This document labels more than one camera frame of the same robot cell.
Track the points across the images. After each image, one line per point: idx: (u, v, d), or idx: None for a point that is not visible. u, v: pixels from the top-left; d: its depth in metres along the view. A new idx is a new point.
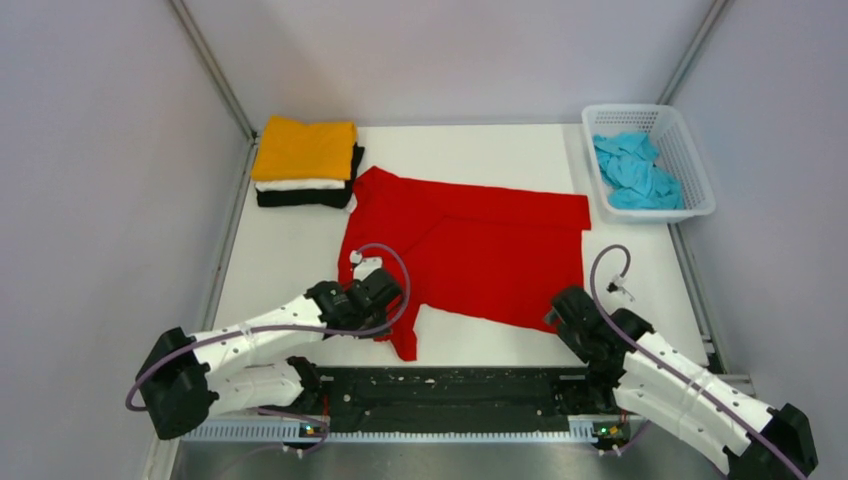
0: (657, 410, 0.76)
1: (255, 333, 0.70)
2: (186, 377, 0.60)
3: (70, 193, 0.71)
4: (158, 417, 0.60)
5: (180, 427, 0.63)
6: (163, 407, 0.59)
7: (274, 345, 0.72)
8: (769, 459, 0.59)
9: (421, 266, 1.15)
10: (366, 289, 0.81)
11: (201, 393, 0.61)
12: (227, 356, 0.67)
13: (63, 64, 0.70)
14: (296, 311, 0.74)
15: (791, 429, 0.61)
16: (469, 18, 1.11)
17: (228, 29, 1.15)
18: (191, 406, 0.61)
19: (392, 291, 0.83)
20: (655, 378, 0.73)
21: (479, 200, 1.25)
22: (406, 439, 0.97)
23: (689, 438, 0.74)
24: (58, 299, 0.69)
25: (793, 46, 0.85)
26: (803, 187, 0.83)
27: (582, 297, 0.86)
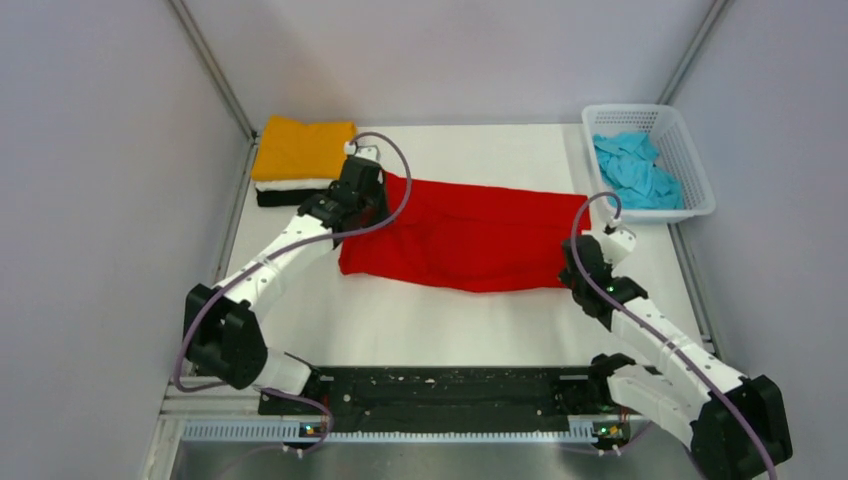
0: (642, 395, 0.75)
1: (274, 259, 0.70)
2: (233, 316, 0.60)
3: (71, 195, 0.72)
4: (226, 365, 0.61)
5: (251, 369, 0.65)
6: (229, 356, 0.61)
7: (293, 267, 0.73)
8: (725, 417, 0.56)
9: (424, 239, 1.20)
10: (347, 184, 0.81)
11: (253, 326, 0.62)
12: (258, 287, 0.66)
13: (61, 65, 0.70)
14: (300, 230, 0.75)
15: (758, 400, 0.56)
16: (468, 18, 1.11)
17: (228, 30, 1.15)
18: (250, 341, 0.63)
19: (370, 170, 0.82)
20: (638, 340, 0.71)
21: (479, 202, 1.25)
22: (406, 440, 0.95)
23: (668, 427, 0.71)
24: (57, 300, 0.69)
25: (793, 46, 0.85)
26: (804, 187, 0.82)
27: (593, 251, 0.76)
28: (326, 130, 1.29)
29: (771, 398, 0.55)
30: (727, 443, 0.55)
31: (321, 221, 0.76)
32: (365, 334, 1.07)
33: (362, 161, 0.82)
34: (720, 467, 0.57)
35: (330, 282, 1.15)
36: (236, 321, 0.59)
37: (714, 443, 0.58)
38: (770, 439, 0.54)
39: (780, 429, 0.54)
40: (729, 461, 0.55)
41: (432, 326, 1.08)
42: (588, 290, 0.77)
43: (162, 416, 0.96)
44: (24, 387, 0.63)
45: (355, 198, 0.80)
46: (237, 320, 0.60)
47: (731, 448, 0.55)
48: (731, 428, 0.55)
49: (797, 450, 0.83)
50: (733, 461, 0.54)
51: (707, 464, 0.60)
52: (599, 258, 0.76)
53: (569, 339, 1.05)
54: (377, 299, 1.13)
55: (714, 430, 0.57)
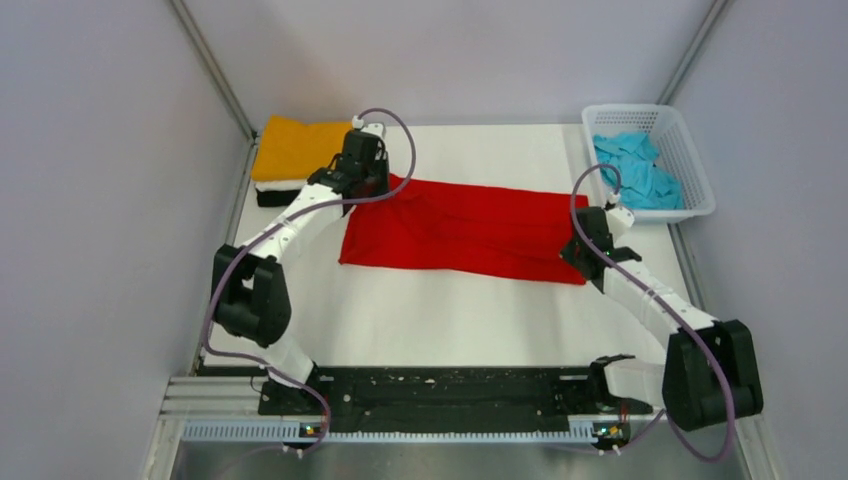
0: (630, 373, 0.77)
1: (293, 220, 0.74)
2: (262, 269, 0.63)
3: (71, 197, 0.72)
4: (254, 319, 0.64)
5: (278, 327, 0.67)
6: (257, 309, 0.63)
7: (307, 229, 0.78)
8: (690, 347, 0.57)
9: (427, 233, 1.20)
10: (350, 155, 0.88)
11: (280, 279, 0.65)
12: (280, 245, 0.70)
13: (60, 66, 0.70)
14: (313, 196, 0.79)
15: (729, 344, 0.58)
16: (468, 18, 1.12)
17: (228, 30, 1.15)
18: (278, 297, 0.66)
19: (369, 141, 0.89)
20: (627, 294, 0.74)
21: (479, 202, 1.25)
22: (406, 440, 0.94)
23: (653, 396, 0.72)
24: (56, 301, 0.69)
25: (794, 46, 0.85)
26: (804, 187, 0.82)
27: (598, 219, 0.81)
28: (326, 132, 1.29)
29: (741, 340, 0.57)
30: (692, 378, 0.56)
31: (332, 189, 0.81)
32: (365, 334, 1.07)
33: (362, 134, 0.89)
34: (683, 408, 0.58)
35: (329, 284, 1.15)
36: (263, 273, 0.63)
37: (677, 380, 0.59)
38: (739, 384, 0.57)
39: (750, 375, 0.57)
40: (694, 399, 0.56)
41: (430, 328, 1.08)
42: (589, 256, 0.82)
43: (162, 416, 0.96)
44: (24, 388, 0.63)
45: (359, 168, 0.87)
46: (264, 272, 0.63)
47: (698, 386, 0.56)
48: (694, 358, 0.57)
49: (799, 450, 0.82)
50: (699, 398, 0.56)
51: (670, 409, 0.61)
52: (603, 227, 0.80)
53: (568, 340, 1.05)
54: (377, 299, 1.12)
55: (679, 364, 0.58)
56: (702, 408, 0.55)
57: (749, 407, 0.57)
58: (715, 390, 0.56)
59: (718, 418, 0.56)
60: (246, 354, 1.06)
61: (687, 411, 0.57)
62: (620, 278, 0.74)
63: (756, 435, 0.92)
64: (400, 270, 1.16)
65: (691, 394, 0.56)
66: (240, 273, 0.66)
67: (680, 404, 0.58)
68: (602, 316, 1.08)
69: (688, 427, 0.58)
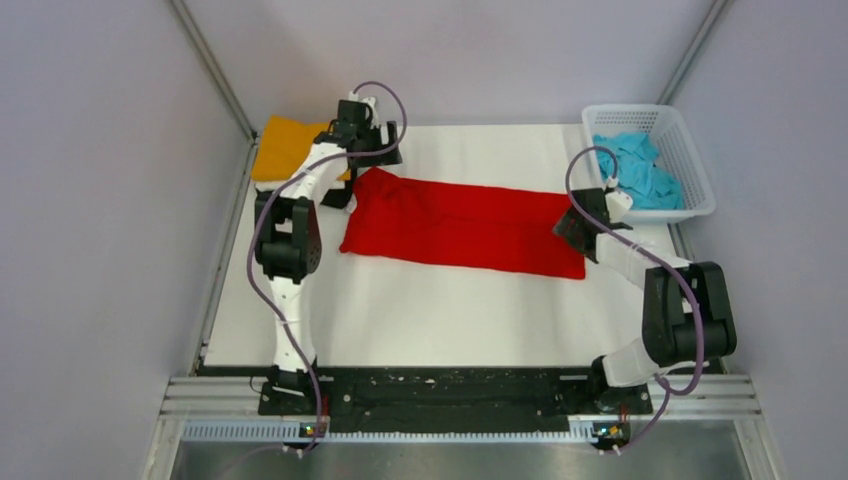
0: (626, 356, 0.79)
1: (314, 169, 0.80)
2: (300, 206, 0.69)
3: (69, 199, 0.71)
4: (297, 254, 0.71)
5: (314, 260, 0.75)
6: (298, 243, 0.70)
7: (325, 177, 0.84)
8: (665, 281, 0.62)
9: (427, 222, 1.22)
10: (345, 119, 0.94)
11: (314, 213, 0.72)
12: (308, 190, 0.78)
13: (62, 68, 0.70)
14: (325, 151, 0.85)
15: (703, 283, 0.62)
16: (468, 18, 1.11)
17: (228, 30, 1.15)
18: (313, 231, 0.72)
19: (361, 106, 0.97)
20: (615, 253, 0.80)
21: (479, 201, 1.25)
22: (406, 440, 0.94)
23: (645, 370, 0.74)
24: (57, 303, 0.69)
25: (793, 47, 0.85)
26: (804, 187, 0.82)
27: (596, 197, 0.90)
28: None
29: (713, 278, 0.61)
30: (666, 314, 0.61)
31: (337, 144, 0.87)
32: (367, 332, 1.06)
33: (353, 101, 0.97)
34: (657, 343, 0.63)
35: (329, 282, 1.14)
36: (301, 210, 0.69)
37: (652, 314, 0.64)
38: (712, 321, 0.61)
39: (722, 312, 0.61)
40: (668, 333, 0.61)
41: (430, 327, 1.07)
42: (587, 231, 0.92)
43: (162, 416, 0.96)
44: (23, 389, 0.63)
45: (354, 128, 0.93)
46: (300, 208, 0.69)
47: (672, 321, 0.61)
48: (668, 291, 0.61)
49: (802, 451, 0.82)
50: (673, 331, 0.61)
51: (647, 347, 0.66)
52: (601, 204, 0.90)
53: (569, 339, 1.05)
54: (377, 298, 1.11)
55: (654, 296, 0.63)
56: (676, 341, 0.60)
57: (722, 344, 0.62)
58: (689, 325, 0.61)
59: (691, 351, 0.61)
60: (246, 354, 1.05)
61: (662, 345, 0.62)
62: (612, 241, 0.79)
63: (756, 436, 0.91)
64: (400, 270, 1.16)
65: (666, 327, 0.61)
66: (273, 216, 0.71)
67: (656, 339, 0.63)
68: (603, 317, 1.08)
69: (662, 360, 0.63)
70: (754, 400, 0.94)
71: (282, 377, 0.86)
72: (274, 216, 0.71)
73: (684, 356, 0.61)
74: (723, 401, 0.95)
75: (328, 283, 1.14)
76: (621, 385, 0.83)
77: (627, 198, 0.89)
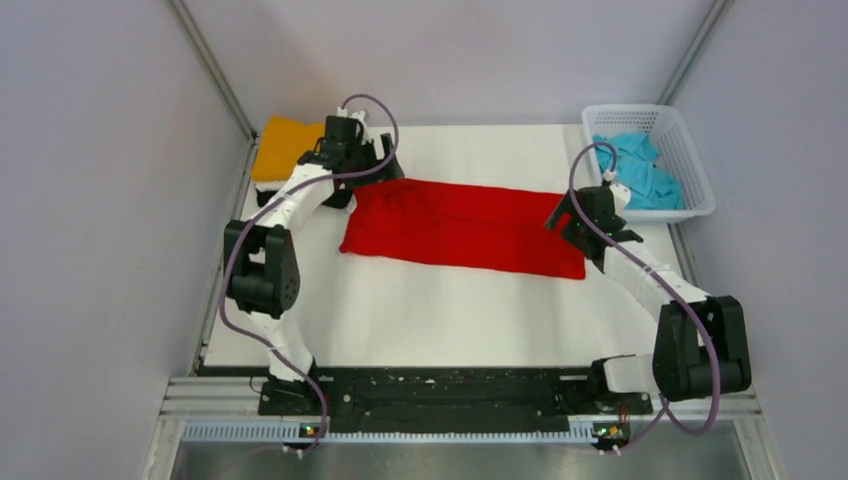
0: (629, 366, 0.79)
1: (293, 195, 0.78)
2: (272, 236, 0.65)
3: (70, 199, 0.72)
4: (269, 287, 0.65)
5: (291, 294, 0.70)
6: (272, 276, 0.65)
7: (305, 203, 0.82)
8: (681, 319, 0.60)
9: (427, 222, 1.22)
10: (333, 137, 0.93)
11: (290, 243, 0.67)
12: (286, 217, 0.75)
13: (62, 68, 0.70)
14: (307, 174, 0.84)
15: (720, 319, 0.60)
16: (468, 19, 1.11)
17: (228, 31, 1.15)
18: (288, 262, 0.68)
19: (350, 122, 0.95)
20: (625, 272, 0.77)
21: (479, 202, 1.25)
22: (407, 440, 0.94)
23: (647, 381, 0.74)
24: (58, 303, 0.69)
25: (793, 48, 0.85)
26: (803, 188, 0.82)
27: (604, 201, 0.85)
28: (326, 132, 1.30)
29: (733, 316, 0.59)
30: (682, 352, 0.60)
31: (322, 166, 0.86)
32: (367, 333, 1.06)
33: (342, 118, 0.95)
34: (670, 378, 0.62)
35: (329, 282, 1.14)
36: (274, 240, 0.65)
37: (666, 351, 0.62)
38: (728, 359, 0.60)
39: (739, 350, 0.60)
40: (683, 371, 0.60)
41: (430, 327, 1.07)
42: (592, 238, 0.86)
43: (162, 416, 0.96)
44: (24, 390, 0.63)
45: (343, 146, 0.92)
46: (274, 237, 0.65)
47: (689, 361, 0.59)
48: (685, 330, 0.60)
49: (801, 452, 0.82)
50: (687, 370, 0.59)
51: (657, 379, 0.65)
52: (608, 208, 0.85)
53: (568, 339, 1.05)
54: (377, 299, 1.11)
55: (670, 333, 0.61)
56: (690, 380, 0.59)
57: (737, 381, 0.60)
58: (704, 363, 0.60)
59: (705, 388, 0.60)
60: (246, 354, 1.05)
61: (674, 382, 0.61)
62: (625, 259, 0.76)
63: (756, 437, 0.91)
64: (400, 271, 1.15)
65: (682, 367, 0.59)
66: (246, 247, 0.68)
67: (668, 374, 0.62)
68: (603, 317, 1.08)
69: (673, 395, 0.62)
70: (754, 400, 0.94)
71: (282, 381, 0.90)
72: (247, 247, 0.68)
73: (697, 394, 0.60)
74: (723, 400, 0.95)
75: (328, 284, 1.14)
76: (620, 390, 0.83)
77: (625, 191, 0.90)
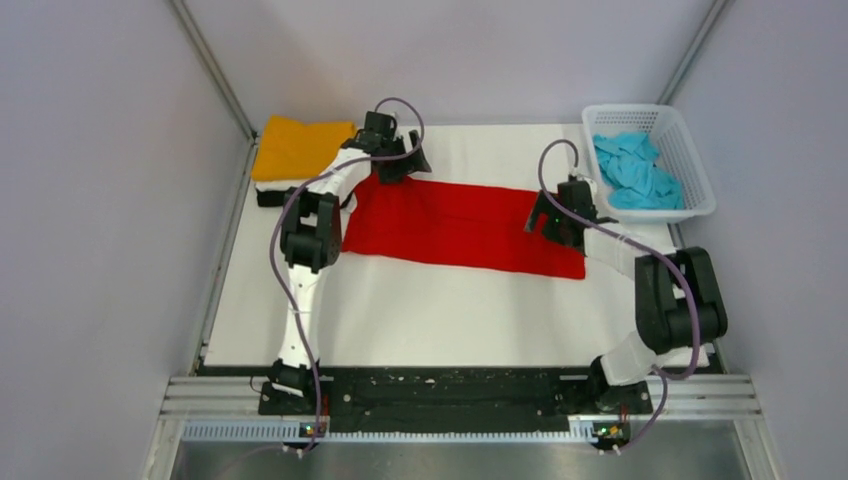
0: (624, 355, 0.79)
1: (341, 170, 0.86)
2: (325, 200, 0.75)
3: (68, 199, 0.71)
4: (319, 245, 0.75)
5: (333, 255, 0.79)
6: (322, 235, 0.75)
7: (349, 179, 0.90)
8: (653, 266, 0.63)
9: (427, 222, 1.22)
10: (371, 129, 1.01)
11: (339, 208, 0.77)
12: (334, 188, 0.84)
13: (61, 68, 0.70)
14: (350, 154, 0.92)
15: (691, 268, 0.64)
16: (468, 18, 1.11)
17: (228, 31, 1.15)
18: (335, 226, 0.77)
19: (387, 117, 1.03)
20: (605, 249, 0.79)
21: (479, 202, 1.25)
22: (406, 439, 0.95)
23: (641, 361, 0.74)
24: (57, 303, 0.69)
25: (793, 47, 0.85)
26: (803, 187, 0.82)
27: (582, 191, 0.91)
28: (327, 132, 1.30)
29: (702, 263, 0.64)
30: (658, 298, 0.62)
31: (362, 150, 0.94)
32: (367, 332, 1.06)
33: (380, 114, 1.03)
34: (650, 329, 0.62)
35: (328, 281, 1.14)
36: (326, 204, 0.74)
37: (645, 302, 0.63)
38: (703, 305, 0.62)
39: (712, 294, 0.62)
40: (662, 317, 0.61)
41: (430, 326, 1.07)
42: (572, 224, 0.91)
43: (162, 416, 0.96)
44: (24, 390, 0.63)
45: (379, 138, 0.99)
46: (326, 202, 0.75)
47: (665, 306, 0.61)
48: (659, 276, 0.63)
49: (802, 453, 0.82)
50: (666, 316, 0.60)
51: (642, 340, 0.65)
52: (586, 199, 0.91)
53: (568, 338, 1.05)
54: (377, 298, 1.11)
55: (645, 283, 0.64)
56: (670, 325, 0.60)
57: (715, 328, 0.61)
58: (682, 309, 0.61)
59: (686, 335, 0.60)
60: (245, 354, 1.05)
61: (655, 331, 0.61)
62: (601, 235, 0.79)
63: (756, 436, 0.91)
64: (400, 270, 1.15)
65: (660, 312, 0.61)
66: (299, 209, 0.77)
67: (649, 326, 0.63)
68: (602, 317, 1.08)
69: (657, 347, 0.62)
70: (754, 400, 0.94)
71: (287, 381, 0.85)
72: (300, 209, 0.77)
73: (679, 342, 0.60)
74: (722, 401, 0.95)
75: (328, 283, 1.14)
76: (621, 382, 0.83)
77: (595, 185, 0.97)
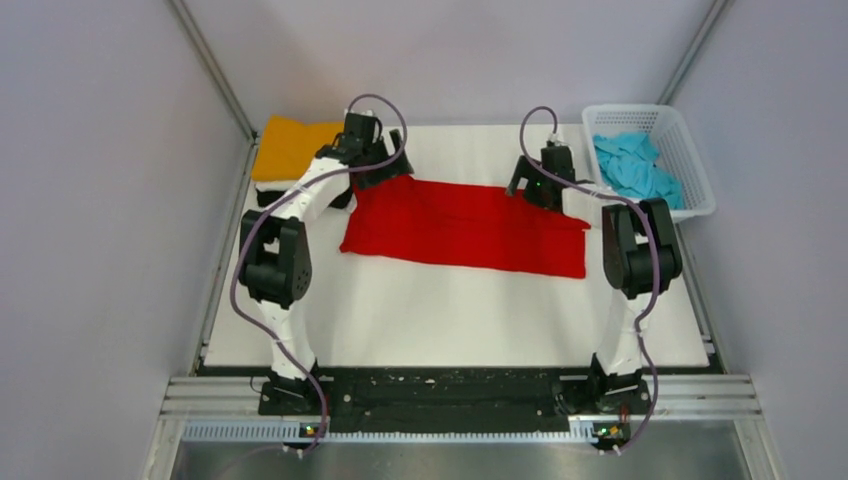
0: (612, 335, 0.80)
1: (309, 188, 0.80)
2: (286, 230, 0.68)
3: (68, 199, 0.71)
4: (281, 278, 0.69)
5: (301, 286, 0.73)
6: (284, 267, 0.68)
7: (320, 196, 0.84)
8: (618, 214, 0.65)
9: (429, 222, 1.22)
10: (352, 134, 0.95)
11: (303, 237, 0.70)
12: (300, 209, 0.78)
13: (61, 69, 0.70)
14: (323, 168, 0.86)
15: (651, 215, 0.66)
16: (468, 19, 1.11)
17: (228, 31, 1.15)
18: (301, 254, 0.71)
19: (369, 122, 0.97)
20: (580, 205, 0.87)
21: (478, 202, 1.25)
22: (406, 439, 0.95)
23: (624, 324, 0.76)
24: (58, 304, 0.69)
25: (793, 48, 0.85)
26: (804, 187, 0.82)
27: (561, 157, 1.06)
28: (326, 132, 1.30)
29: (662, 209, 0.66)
30: (619, 242, 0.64)
31: (339, 161, 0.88)
32: (368, 332, 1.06)
33: (361, 116, 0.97)
34: (617, 271, 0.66)
35: (329, 281, 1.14)
36: (288, 232, 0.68)
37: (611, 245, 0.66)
38: (661, 248, 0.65)
39: (668, 236, 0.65)
40: (624, 258, 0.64)
41: (430, 326, 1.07)
42: (553, 188, 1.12)
43: (162, 416, 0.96)
44: (23, 390, 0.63)
45: (361, 145, 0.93)
46: (289, 229, 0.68)
47: (627, 248, 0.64)
48: (622, 222, 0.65)
49: (803, 454, 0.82)
50: (628, 257, 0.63)
51: (611, 281, 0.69)
52: (566, 163, 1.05)
53: (568, 338, 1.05)
54: (377, 298, 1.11)
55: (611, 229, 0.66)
56: (631, 265, 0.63)
57: (672, 268, 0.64)
58: (643, 252, 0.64)
59: (646, 274, 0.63)
60: (245, 354, 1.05)
61: (619, 270, 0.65)
62: (575, 193, 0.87)
63: (757, 436, 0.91)
64: (400, 270, 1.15)
65: (622, 254, 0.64)
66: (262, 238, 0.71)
67: (615, 266, 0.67)
68: (602, 316, 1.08)
69: (623, 288, 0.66)
70: (754, 400, 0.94)
71: (282, 381, 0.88)
72: (262, 239, 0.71)
73: (640, 281, 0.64)
74: (722, 400, 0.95)
75: (327, 283, 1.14)
76: (619, 368, 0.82)
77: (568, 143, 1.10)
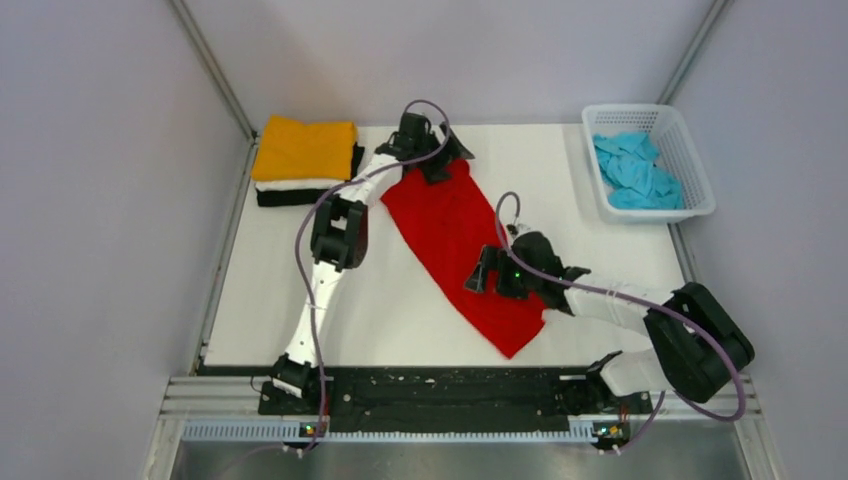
0: (634, 377, 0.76)
1: (372, 177, 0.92)
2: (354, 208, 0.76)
3: (66, 198, 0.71)
4: (345, 249, 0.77)
5: (358, 257, 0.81)
6: (348, 241, 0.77)
7: (381, 185, 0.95)
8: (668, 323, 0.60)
9: (439, 231, 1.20)
10: (404, 133, 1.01)
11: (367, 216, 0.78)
12: (364, 195, 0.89)
13: (59, 66, 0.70)
14: (383, 161, 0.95)
15: (694, 306, 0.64)
16: (467, 18, 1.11)
17: (227, 30, 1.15)
18: (362, 231, 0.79)
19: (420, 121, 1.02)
20: (595, 306, 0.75)
21: (476, 230, 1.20)
22: (406, 439, 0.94)
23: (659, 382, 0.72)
24: (57, 302, 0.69)
25: (793, 47, 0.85)
26: (804, 186, 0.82)
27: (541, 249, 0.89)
28: (326, 129, 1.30)
29: (702, 297, 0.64)
30: (684, 350, 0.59)
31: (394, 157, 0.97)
32: (367, 333, 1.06)
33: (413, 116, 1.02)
34: (688, 382, 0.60)
35: None
36: (355, 212, 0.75)
37: (671, 355, 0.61)
38: (724, 338, 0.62)
39: (726, 325, 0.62)
40: (695, 368, 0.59)
41: (428, 331, 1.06)
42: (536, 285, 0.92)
43: (162, 416, 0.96)
44: (24, 389, 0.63)
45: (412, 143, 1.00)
46: (356, 210, 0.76)
47: (695, 357, 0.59)
48: (677, 332, 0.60)
49: (803, 455, 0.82)
50: (700, 366, 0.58)
51: (677, 389, 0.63)
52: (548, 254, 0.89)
53: (567, 338, 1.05)
54: (377, 298, 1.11)
55: (663, 341, 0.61)
56: (707, 374, 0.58)
57: (742, 355, 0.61)
58: (710, 353, 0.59)
59: (722, 377, 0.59)
60: (246, 354, 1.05)
61: (695, 382, 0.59)
62: (586, 294, 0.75)
63: (756, 436, 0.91)
64: (400, 270, 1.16)
65: (693, 365, 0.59)
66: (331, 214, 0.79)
67: (684, 377, 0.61)
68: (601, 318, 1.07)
69: (699, 398, 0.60)
70: (754, 400, 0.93)
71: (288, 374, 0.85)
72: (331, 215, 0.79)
73: (718, 386, 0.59)
74: (723, 400, 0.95)
75: None
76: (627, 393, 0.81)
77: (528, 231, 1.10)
